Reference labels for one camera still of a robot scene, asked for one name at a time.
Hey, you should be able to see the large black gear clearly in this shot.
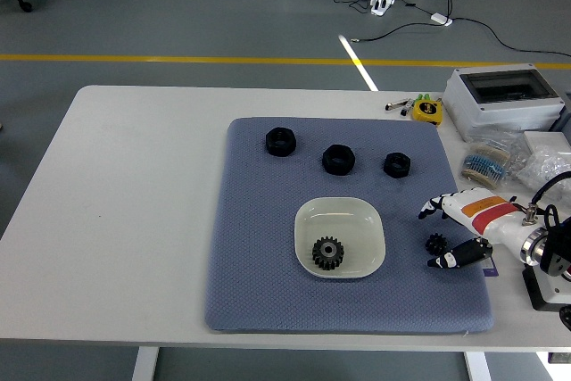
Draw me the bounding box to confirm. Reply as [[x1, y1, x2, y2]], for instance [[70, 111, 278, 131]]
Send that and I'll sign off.
[[310, 236, 347, 272]]

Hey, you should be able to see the black floor cable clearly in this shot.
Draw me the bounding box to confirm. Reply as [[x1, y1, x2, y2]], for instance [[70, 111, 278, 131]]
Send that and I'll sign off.
[[450, 17, 571, 60], [350, 18, 434, 43]]

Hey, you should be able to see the blue-grey textured mat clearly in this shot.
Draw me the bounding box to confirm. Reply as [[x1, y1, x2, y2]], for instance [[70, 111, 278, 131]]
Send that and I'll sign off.
[[203, 116, 495, 335]]

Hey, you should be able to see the white power strip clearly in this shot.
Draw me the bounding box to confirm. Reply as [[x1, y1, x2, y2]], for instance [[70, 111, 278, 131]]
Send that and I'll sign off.
[[369, 0, 397, 16]]

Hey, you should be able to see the small black gear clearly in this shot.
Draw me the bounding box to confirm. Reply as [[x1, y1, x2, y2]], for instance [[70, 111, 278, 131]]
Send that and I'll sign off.
[[425, 232, 449, 256]]

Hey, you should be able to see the black and white base block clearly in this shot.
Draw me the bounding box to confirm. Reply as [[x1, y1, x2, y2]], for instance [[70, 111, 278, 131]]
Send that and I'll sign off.
[[520, 264, 564, 311]]

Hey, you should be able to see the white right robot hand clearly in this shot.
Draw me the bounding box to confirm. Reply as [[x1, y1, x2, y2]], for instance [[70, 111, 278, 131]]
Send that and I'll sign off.
[[418, 187, 540, 270]]

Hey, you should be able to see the grey electrical enclosure box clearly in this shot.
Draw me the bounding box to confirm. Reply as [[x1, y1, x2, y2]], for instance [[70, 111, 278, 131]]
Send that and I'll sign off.
[[442, 63, 567, 144]]

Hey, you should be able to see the yellow tape measure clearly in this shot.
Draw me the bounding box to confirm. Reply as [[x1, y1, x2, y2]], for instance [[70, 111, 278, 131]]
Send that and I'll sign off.
[[410, 99, 443, 126]]

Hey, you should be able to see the white and purple label strip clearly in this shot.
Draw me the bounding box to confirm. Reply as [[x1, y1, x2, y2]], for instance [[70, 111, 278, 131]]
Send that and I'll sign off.
[[481, 255, 501, 277]]

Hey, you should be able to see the large black hex nut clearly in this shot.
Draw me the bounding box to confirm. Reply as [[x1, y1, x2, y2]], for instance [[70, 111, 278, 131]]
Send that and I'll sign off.
[[322, 144, 357, 176], [264, 127, 297, 158]]

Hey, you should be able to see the clear bag of screws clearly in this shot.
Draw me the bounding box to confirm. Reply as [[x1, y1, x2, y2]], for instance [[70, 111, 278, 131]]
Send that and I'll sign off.
[[519, 148, 571, 191]]

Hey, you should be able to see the white square dish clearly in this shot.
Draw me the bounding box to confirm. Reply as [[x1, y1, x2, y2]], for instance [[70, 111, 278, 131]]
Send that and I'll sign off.
[[294, 195, 386, 279]]

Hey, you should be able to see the white table leg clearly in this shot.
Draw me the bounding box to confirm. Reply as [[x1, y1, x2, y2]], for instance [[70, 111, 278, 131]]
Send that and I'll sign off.
[[131, 347, 160, 381], [463, 351, 492, 381]]

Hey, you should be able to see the flat white box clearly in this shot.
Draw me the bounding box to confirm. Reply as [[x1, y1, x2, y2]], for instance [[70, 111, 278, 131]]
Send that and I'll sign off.
[[522, 129, 571, 154]]

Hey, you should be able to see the small black hex nut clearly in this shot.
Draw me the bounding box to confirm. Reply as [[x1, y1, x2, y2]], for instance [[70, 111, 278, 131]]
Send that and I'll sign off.
[[383, 152, 411, 179]]

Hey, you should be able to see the clear bag of resistors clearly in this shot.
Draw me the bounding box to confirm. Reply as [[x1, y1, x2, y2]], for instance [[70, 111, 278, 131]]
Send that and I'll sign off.
[[459, 130, 532, 189]]

